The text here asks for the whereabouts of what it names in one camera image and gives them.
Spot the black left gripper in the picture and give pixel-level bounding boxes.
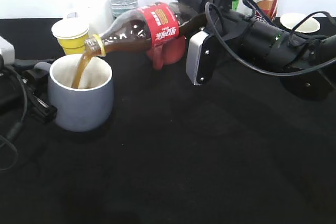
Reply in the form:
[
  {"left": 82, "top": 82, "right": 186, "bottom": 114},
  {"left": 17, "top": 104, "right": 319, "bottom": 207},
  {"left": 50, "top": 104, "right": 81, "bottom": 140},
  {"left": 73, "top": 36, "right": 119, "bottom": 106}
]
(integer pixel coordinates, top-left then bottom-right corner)
[{"left": 1, "top": 59, "right": 57, "bottom": 123}]

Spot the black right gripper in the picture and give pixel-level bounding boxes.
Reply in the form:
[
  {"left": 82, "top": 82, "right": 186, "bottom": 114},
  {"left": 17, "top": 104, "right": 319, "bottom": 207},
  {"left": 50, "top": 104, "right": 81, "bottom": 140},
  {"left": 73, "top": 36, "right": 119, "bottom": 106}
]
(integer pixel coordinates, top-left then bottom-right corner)
[{"left": 170, "top": 0, "right": 260, "bottom": 59}]

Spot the cola bottle red label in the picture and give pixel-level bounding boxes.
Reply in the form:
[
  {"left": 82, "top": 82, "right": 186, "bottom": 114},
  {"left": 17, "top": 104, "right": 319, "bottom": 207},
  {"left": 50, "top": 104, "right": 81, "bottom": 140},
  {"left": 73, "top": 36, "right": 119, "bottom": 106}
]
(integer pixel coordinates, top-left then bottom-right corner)
[{"left": 85, "top": 2, "right": 207, "bottom": 57}]

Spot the grey ceramic mug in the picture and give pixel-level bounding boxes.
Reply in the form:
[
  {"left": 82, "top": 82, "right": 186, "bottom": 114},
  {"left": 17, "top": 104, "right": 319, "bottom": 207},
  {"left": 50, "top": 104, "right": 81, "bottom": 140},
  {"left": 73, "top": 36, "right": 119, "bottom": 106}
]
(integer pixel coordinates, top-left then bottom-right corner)
[{"left": 34, "top": 54, "right": 114, "bottom": 132}]

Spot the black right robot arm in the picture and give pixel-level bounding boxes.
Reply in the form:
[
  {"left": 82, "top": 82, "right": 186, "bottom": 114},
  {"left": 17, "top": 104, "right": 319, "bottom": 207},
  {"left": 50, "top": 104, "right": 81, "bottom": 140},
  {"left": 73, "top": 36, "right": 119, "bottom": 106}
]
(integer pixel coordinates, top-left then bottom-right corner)
[{"left": 176, "top": 0, "right": 335, "bottom": 101}]

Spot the yellow paper cup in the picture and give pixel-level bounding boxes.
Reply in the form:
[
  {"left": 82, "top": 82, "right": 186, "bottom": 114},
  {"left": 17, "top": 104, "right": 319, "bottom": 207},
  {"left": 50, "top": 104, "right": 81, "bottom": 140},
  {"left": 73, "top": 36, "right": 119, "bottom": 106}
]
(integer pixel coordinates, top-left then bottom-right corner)
[{"left": 51, "top": 17, "right": 89, "bottom": 55}]

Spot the red ceramic mug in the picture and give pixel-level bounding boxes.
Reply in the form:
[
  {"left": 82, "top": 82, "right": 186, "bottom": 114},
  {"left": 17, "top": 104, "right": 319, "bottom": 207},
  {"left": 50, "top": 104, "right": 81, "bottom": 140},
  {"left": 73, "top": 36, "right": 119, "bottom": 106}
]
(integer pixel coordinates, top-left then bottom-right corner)
[{"left": 146, "top": 36, "right": 186, "bottom": 70}]

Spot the white ceramic mug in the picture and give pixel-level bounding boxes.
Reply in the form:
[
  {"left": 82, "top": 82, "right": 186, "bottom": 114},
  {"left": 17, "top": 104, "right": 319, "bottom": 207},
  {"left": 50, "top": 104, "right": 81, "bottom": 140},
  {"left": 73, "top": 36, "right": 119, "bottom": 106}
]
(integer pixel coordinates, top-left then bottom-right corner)
[{"left": 62, "top": 7, "right": 113, "bottom": 37}]

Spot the black ceramic mug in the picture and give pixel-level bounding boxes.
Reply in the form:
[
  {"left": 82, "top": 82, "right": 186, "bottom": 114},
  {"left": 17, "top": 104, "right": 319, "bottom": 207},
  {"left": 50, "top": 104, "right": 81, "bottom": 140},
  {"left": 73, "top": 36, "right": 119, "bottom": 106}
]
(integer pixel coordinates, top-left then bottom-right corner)
[{"left": 280, "top": 13, "right": 321, "bottom": 34}]

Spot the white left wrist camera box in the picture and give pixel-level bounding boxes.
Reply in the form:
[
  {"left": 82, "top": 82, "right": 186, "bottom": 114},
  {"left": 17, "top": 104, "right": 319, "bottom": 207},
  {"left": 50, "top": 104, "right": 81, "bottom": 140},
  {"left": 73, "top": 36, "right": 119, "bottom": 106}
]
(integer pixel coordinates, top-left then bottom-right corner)
[{"left": 0, "top": 37, "right": 15, "bottom": 65}]

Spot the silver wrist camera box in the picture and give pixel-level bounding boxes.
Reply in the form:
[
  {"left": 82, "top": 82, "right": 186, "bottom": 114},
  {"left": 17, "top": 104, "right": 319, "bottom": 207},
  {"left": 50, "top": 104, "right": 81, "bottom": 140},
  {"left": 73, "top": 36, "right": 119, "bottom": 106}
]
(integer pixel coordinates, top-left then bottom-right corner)
[{"left": 186, "top": 31, "right": 217, "bottom": 86}]

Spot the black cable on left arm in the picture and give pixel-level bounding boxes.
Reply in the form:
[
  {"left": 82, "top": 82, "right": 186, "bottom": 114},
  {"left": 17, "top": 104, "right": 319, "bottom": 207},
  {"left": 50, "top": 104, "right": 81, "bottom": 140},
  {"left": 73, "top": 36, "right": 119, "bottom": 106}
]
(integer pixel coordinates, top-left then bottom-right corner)
[{"left": 0, "top": 65, "right": 28, "bottom": 171}]

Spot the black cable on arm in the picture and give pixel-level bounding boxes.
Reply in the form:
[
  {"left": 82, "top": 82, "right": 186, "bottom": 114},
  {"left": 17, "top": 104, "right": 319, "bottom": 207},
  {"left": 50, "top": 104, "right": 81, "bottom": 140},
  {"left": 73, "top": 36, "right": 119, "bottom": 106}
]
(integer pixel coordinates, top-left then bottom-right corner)
[
  {"left": 0, "top": 65, "right": 28, "bottom": 171},
  {"left": 204, "top": 0, "right": 336, "bottom": 77}
]

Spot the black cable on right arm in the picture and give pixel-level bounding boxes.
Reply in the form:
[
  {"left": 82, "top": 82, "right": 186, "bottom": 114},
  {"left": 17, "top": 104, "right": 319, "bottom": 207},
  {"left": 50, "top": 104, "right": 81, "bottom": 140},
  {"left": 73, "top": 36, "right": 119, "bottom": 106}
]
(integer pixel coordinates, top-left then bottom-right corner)
[{"left": 204, "top": 0, "right": 336, "bottom": 77}]

